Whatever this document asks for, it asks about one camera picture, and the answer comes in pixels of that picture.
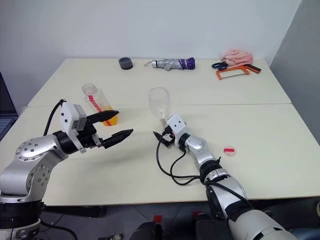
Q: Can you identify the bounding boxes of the dark rounded shape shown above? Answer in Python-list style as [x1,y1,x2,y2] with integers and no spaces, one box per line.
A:
[129,220,164,240]

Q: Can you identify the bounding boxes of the black table support bar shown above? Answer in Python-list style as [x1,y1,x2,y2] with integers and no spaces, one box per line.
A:
[44,205,108,219]

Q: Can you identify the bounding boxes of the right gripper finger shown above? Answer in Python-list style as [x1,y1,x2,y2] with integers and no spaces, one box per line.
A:
[152,131,168,146]

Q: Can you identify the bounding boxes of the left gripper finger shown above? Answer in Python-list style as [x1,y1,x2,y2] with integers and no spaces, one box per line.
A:
[101,128,134,150]
[86,109,121,125]

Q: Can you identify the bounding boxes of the dark grey round container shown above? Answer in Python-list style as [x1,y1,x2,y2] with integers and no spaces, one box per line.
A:
[118,56,134,71]

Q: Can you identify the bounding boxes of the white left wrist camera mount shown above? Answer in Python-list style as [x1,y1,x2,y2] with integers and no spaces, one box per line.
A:
[60,101,88,154]

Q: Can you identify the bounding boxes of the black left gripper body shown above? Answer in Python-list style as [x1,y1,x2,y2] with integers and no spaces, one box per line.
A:
[76,116,105,151]

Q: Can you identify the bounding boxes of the black-handled scissors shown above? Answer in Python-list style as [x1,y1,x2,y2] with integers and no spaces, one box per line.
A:
[211,61,229,71]

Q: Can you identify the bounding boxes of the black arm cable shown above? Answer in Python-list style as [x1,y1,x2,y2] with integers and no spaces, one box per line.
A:
[156,131,252,207]
[42,98,67,137]

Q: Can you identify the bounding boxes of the orange hacksaw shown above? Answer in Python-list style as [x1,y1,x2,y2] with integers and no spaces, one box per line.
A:
[215,63,263,81]

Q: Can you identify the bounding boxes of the small black white robot part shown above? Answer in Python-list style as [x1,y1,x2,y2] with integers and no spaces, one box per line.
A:
[95,233,124,240]

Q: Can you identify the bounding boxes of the black floor cable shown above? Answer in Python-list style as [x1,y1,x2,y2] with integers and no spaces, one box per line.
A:
[40,219,79,240]

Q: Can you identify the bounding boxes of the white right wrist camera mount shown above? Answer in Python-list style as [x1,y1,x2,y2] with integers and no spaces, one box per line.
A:
[166,113,191,147]

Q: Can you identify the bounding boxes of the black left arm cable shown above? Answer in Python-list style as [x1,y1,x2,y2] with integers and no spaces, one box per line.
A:
[42,98,67,137]

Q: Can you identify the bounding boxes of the pink towel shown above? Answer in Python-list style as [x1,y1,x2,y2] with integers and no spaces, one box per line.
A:
[220,48,255,66]

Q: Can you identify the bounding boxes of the white red-striped bottle cap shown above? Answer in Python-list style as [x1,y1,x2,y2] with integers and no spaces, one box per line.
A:
[222,144,237,157]

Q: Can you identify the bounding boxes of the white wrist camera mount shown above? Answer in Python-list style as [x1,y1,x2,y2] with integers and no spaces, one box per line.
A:
[60,101,88,154]
[166,113,191,147]

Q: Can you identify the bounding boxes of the orange juice bottle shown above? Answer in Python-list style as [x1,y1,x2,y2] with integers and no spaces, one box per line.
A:
[81,83,121,127]

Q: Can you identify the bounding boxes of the dark laptop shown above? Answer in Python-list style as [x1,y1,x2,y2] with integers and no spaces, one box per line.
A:
[0,71,19,141]

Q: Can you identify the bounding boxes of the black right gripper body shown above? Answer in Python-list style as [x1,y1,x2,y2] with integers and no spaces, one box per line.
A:
[160,125,176,149]

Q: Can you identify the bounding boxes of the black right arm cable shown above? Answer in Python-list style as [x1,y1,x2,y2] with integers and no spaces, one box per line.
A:
[156,131,252,207]

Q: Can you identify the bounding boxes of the folded silver purple umbrella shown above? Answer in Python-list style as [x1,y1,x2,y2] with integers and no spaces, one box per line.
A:
[143,57,197,72]

